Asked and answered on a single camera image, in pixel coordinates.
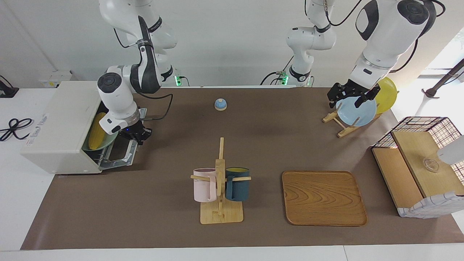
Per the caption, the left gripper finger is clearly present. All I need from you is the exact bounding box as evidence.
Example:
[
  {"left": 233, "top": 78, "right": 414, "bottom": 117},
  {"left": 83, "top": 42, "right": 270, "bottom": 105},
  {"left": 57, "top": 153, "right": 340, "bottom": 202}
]
[
  {"left": 327, "top": 83, "right": 343, "bottom": 109},
  {"left": 355, "top": 85, "right": 381, "bottom": 108}
]

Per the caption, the glass oven door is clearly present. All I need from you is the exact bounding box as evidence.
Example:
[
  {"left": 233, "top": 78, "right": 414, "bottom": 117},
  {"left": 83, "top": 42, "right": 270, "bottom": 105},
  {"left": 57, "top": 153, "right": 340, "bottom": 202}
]
[{"left": 99, "top": 107, "right": 148, "bottom": 171}]

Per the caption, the light green plate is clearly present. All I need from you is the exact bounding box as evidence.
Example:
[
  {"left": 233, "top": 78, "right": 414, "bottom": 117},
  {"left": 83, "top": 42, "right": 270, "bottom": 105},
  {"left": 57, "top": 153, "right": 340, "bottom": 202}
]
[{"left": 82, "top": 120, "right": 118, "bottom": 152}]

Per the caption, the white toaster oven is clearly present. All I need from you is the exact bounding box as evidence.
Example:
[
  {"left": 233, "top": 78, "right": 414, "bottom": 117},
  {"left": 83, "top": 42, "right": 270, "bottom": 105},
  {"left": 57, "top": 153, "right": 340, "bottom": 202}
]
[{"left": 20, "top": 80, "right": 109, "bottom": 175}]

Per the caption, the yellow plate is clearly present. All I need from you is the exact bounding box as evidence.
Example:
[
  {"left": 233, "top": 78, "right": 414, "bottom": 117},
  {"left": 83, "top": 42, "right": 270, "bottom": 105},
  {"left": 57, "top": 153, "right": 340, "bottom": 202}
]
[{"left": 373, "top": 76, "right": 398, "bottom": 115}]

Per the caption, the light blue plate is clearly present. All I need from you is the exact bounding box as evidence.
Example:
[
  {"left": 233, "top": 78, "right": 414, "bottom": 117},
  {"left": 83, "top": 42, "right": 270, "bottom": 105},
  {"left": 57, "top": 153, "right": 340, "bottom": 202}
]
[{"left": 335, "top": 97, "right": 377, "bottom": 127}]

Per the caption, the wooden dish rack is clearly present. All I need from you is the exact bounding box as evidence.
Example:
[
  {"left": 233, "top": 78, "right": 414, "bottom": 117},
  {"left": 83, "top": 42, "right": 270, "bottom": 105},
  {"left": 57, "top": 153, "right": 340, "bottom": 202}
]
[{"left": 322, "top": 103, "right": 383, "bottom": 138}]

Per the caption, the black stand pole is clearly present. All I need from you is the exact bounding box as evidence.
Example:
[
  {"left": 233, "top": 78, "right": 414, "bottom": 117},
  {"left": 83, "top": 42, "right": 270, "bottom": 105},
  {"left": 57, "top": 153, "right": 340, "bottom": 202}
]
[{"left": 422, "top": 58, "right": 464, "bottom": 99}]

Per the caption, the brown table mat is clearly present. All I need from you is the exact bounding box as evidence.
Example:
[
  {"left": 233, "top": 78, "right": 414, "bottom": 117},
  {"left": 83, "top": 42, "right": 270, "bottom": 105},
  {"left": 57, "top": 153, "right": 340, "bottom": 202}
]
[{"left": 20, "top": 86, "right": 464, "bottom": 250}]

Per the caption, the large wooden shelf board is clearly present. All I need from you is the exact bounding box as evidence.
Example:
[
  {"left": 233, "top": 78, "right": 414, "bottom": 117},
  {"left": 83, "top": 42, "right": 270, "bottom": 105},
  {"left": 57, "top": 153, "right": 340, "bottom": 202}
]
[{"left": 391, "top": 130, "right": 464, "bottom": 199}]

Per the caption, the pink mug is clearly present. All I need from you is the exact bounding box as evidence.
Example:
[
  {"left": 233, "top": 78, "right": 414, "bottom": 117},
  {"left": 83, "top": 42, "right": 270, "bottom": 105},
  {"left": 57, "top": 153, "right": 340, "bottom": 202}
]
[{"left": 193, "top": 168, "right": 217, "bottom": 203}]

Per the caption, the narrow wooden shelf board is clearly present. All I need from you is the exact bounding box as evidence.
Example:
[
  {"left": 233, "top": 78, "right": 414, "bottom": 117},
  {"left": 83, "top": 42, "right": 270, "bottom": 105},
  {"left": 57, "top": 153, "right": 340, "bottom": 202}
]
[{"left": 372, "top": 147, "right": 424, "bottom": 210}]

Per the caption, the clear glass cup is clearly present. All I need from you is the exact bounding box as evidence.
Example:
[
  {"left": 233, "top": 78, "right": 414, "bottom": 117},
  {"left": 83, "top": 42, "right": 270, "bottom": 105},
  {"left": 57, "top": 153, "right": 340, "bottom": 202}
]
[{"left": 422, "top": 158, "right": 440, "bottom": 173}]

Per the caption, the white cylindrical object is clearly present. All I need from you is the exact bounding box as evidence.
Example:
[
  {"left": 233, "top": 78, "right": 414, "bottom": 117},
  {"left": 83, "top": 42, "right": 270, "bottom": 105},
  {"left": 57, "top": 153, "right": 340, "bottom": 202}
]
[{"left": 437, "top": 135, "right": 464, "bottom": 166}]

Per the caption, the dark blue mug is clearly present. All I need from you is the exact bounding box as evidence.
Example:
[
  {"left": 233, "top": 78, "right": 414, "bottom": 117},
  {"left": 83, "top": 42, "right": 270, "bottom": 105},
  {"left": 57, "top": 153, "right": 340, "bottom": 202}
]
[{"left": 225, "top": 167, "right": 250, "bottom": 202}]

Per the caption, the wooden serving tray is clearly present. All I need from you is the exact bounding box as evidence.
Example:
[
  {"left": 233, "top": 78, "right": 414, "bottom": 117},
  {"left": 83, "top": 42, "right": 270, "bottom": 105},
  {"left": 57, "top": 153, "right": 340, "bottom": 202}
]
[{"left": 282, "top": 170, "right": 368, "bottom": 227}]

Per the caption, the wooden mug rack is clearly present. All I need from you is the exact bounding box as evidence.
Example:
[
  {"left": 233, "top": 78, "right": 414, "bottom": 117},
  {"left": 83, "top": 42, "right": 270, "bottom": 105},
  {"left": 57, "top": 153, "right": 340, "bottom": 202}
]
[{"left": 190, "top": 137, "right": 252, "bottom": 224}]

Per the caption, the white checked cloth liner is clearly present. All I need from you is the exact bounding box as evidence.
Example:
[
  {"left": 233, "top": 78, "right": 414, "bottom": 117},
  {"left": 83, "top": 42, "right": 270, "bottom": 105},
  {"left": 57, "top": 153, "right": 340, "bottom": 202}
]
[{"left": 397, "top": 190, "right": 464, "bottom": 219}]

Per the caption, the metal wire oven rack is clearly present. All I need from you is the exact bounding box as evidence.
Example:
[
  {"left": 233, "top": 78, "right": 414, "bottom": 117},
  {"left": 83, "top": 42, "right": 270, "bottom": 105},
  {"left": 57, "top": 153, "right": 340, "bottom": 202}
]
[{"left": 87, "top": 149, "right": 116, "bottom": 165}]

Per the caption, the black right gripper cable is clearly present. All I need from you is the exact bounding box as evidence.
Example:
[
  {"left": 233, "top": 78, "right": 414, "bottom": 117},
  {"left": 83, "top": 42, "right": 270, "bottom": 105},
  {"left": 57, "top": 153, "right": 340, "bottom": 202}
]
[{"left": 113, "top": 27, "right": 174, "bottom": 121}]

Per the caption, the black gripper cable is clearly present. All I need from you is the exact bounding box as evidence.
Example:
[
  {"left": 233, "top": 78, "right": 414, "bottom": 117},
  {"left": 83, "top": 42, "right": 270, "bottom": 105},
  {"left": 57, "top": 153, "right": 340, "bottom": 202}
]
[
  {"left": 390, "top": 0, "right": 446, "bottom": 73},
  {"left": 113, "top": 27, "right": 174, "bottom": 121}
]

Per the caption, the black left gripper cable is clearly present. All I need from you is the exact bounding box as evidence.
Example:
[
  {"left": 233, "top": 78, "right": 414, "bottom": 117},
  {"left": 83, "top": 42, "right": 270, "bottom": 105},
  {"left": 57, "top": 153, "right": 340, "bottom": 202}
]
[{"left": 390, "top": 0, "right": 446, "bottom": 73}]

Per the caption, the black base cable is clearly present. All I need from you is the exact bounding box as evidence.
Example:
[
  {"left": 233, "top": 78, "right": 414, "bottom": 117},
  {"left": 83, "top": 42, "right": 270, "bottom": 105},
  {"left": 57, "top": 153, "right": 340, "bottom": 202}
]
[{"left": 260, "top": 54, "right": 295, "bottom": 86}]

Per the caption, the black wire basket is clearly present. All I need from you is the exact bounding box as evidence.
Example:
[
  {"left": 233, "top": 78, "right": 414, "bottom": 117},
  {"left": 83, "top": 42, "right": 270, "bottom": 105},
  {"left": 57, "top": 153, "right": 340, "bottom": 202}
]
[{"left": 372, "top": 116, "right": 464, "bottom": 182}]

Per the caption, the white wall socket box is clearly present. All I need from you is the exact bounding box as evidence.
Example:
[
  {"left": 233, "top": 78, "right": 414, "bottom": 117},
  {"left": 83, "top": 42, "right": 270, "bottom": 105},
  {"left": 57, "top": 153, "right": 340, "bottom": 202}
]
[{"left": 38, "top": 70, "right": 73, "bottom": 88}]

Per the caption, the black cable bundle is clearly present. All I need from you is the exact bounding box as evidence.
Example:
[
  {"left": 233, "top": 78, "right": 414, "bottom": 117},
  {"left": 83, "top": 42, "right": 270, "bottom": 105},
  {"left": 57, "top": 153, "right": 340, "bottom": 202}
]
[{"left": 0, "top": 118, "right": 34, "bottom": 142}]

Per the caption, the black clamp mount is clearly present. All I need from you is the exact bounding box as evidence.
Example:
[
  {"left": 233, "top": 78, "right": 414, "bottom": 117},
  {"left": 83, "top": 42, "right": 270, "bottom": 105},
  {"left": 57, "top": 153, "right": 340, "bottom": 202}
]
[{"left": 0, "top": 75, "right": 19, "bottom": 98}]

